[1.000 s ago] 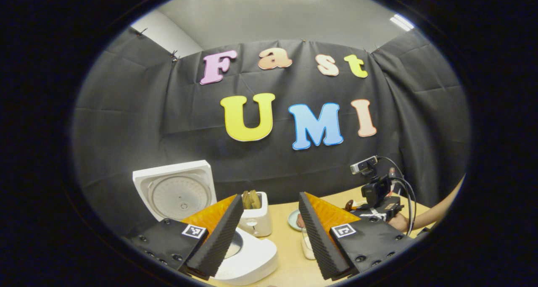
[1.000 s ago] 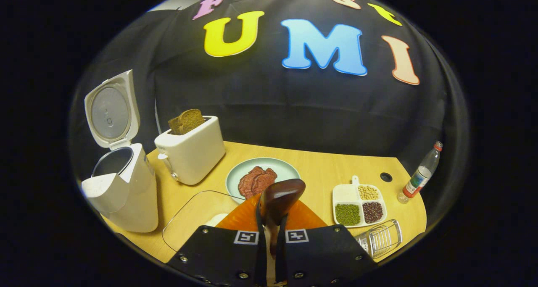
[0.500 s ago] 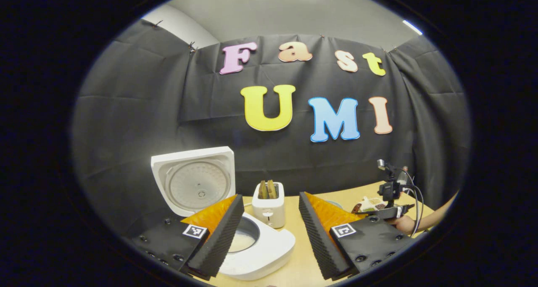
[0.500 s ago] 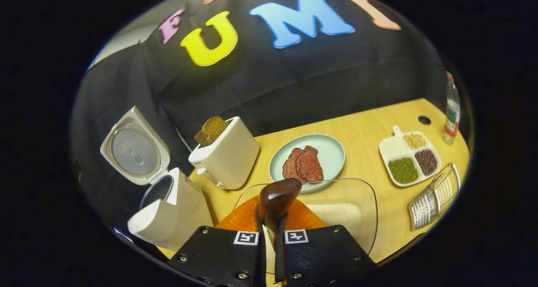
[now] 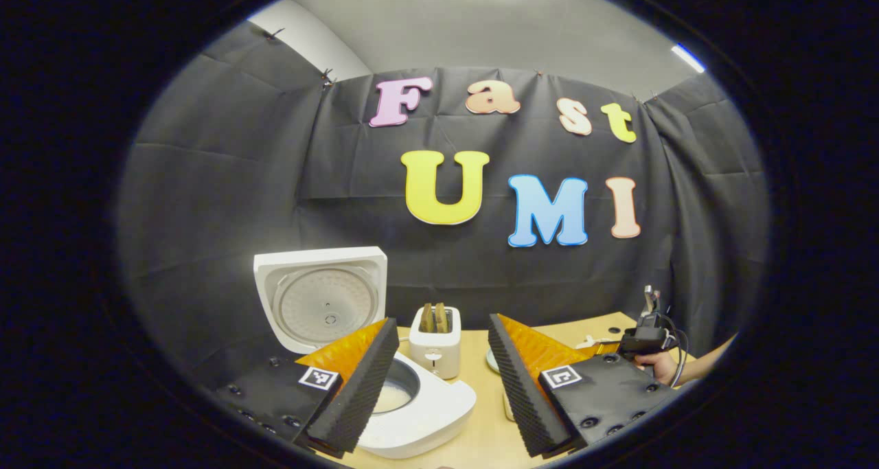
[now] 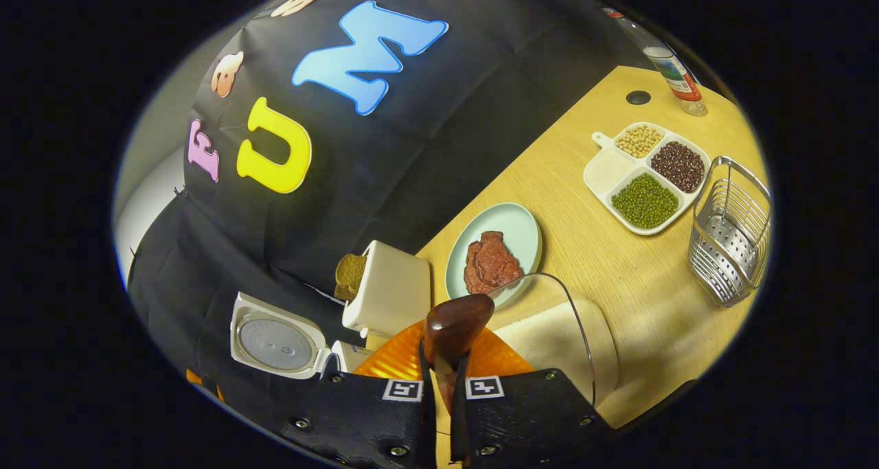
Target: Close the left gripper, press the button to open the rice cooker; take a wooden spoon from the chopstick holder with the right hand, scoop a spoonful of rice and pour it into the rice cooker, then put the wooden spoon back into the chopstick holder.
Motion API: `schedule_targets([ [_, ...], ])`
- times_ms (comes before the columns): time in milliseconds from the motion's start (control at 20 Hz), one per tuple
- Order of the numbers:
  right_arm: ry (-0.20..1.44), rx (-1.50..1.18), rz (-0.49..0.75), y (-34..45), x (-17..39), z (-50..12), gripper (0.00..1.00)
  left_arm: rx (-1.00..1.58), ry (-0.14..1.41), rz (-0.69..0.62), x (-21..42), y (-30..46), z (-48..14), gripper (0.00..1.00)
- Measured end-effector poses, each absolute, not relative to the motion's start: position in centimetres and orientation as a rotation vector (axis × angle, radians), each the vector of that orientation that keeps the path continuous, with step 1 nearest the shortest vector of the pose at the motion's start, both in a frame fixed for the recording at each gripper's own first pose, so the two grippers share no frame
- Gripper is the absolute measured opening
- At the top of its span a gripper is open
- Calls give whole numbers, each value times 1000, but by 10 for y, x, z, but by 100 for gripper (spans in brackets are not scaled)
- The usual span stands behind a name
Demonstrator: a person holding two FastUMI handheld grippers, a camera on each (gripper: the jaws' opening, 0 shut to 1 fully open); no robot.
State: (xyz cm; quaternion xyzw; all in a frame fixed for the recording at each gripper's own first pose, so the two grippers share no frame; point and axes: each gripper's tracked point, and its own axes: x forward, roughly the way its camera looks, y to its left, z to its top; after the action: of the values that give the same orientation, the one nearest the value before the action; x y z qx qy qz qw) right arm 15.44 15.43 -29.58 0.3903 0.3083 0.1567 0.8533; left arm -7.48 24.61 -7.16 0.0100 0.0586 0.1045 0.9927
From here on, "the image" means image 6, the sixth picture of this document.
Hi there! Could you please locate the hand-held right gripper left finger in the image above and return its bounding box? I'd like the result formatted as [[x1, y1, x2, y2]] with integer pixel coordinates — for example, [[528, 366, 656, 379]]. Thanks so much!
[[268, 321, 437, 469]]

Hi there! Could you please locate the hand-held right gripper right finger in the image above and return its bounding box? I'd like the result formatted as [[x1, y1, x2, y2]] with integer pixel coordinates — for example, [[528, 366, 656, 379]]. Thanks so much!
[[450, 326, 615, 469]]

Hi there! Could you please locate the white rice cooker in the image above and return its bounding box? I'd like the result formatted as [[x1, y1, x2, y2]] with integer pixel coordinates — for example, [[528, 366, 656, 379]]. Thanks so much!
[[230, 292, 375, 380]]

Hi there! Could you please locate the dark wooden spoon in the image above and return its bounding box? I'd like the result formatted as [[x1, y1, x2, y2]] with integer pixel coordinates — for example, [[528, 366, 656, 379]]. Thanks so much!
[[422, 294, 496, 415]]

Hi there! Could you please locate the white rice heap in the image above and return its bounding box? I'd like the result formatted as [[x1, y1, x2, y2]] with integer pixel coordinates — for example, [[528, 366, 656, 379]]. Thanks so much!
[[587, 150, 637, 194]]

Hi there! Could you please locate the metal wire chopstick holder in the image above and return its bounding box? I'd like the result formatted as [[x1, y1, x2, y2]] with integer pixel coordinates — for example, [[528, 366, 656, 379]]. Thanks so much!
[[689, 156, 773, 309]]

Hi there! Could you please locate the white toaster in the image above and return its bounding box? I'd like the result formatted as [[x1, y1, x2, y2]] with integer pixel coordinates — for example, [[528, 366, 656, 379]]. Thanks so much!
[[342, 240, 432, 339]]

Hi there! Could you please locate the brown bread slice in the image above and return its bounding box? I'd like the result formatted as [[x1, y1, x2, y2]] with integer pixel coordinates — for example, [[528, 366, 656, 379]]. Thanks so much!
[[334, 254, 368, 301]]

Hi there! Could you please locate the raw red meat piece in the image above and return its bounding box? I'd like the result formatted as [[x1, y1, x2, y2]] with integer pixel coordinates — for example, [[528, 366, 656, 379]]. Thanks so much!
[[464, 231, 526, 295]]

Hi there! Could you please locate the pale green round plate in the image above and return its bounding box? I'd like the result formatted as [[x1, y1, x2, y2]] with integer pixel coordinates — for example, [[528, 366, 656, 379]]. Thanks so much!
[[445, 203, 543, 309]]

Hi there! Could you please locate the green mung bean heap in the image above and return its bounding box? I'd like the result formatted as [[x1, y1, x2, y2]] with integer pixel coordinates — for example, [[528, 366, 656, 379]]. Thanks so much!
[[611, 174, 679, 229]]

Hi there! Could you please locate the black backdrop cloth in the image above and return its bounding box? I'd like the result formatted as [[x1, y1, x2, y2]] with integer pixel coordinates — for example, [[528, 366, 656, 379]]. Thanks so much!
[[127, 0, 660, 415]]

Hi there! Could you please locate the dark red bean heap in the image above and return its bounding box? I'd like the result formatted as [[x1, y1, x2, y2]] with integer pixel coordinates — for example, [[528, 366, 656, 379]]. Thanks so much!
[[650, 141, 706, 194]]

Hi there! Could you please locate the yellow soybean heap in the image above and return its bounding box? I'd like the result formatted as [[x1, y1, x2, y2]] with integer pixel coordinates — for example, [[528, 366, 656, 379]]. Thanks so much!
[[615, 124, 665, 159]]

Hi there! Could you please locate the white divided grain tray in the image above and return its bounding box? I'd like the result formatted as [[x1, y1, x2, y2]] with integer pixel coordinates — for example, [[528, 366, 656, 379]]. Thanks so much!
[[583, 122, 712, 237]]

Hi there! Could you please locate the clear plastic drink bottle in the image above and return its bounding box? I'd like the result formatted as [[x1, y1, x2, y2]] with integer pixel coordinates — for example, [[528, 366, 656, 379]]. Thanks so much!
[[604, 8, 709, 117]]

